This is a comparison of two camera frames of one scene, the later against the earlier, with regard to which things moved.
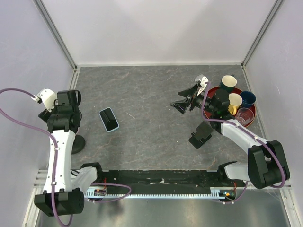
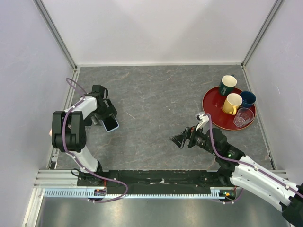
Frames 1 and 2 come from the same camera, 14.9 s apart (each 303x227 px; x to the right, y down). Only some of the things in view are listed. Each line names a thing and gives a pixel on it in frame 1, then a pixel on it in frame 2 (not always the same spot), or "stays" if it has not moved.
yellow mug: x=235 y=100 stays
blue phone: x=109 y=119 stays
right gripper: x=182 y=105 → x=180 y=139
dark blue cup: x=248 y=98 stays
